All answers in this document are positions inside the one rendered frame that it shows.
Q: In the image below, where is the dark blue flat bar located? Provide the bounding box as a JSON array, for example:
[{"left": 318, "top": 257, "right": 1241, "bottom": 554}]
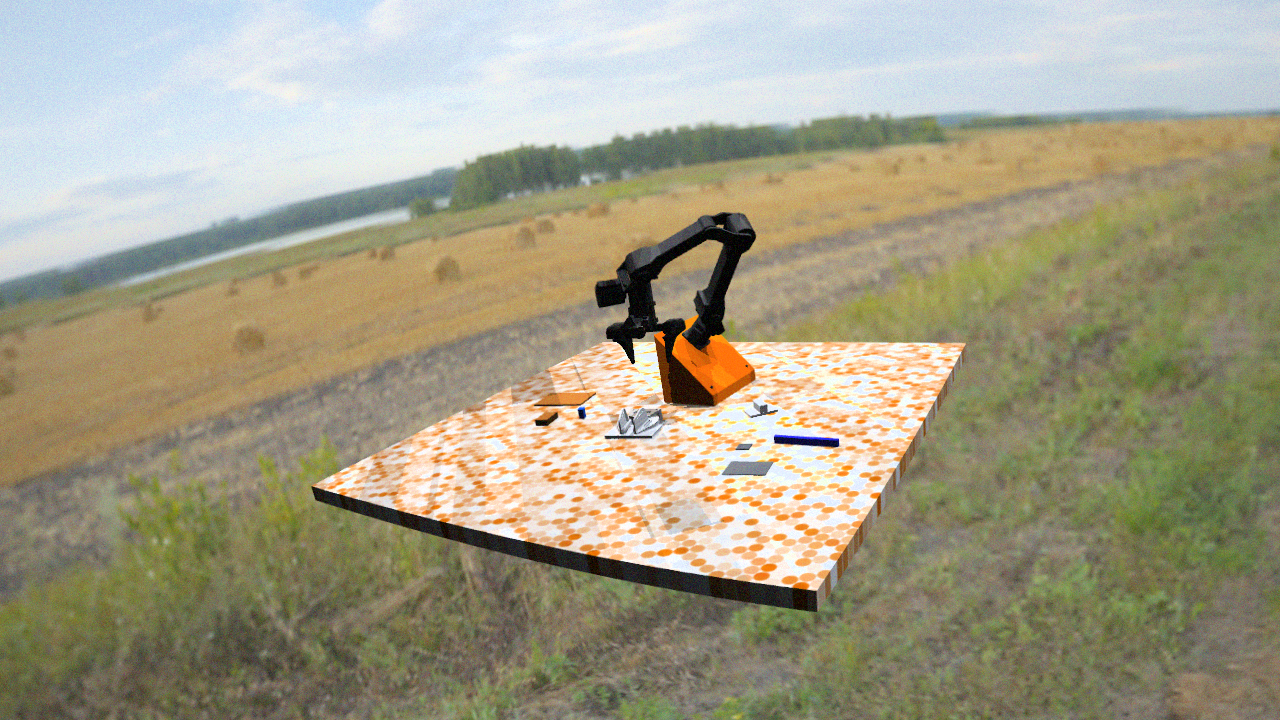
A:
[{"left": 774, "top": 436, "right": 838, "bottom": 447}]

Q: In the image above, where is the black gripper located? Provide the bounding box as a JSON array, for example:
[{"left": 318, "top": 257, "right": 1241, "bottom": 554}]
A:
[{"left": 605, "top": 299, "right": 686, "bottom": 364}]

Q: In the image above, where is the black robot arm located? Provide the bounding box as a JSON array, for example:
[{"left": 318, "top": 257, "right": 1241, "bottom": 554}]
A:
[{"left": 594, "top": 211, "right": 756, "bottom": 350}]

